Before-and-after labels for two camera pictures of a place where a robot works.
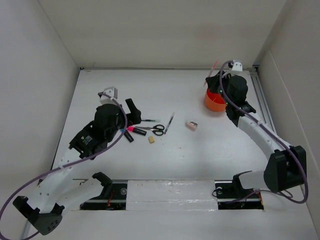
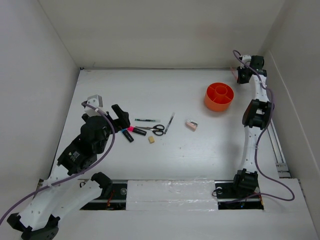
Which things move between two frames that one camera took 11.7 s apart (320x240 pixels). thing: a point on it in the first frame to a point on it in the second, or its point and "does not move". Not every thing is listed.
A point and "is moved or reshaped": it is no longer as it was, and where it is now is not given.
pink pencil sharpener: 190,125 does not move
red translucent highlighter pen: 211,70 is moved or reshaped
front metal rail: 227,197 does not move
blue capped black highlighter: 127,135 does not move
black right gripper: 212,82 to 240,80
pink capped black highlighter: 132,129 does not move
